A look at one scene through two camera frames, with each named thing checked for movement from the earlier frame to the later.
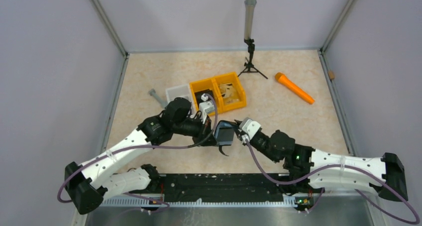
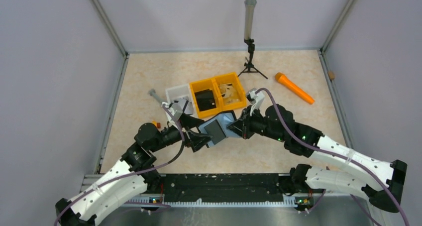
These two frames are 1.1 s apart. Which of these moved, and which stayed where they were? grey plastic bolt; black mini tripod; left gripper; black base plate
Moved: left gripper
Stayed: grey plastic bolt; black base plate; black mini tripod
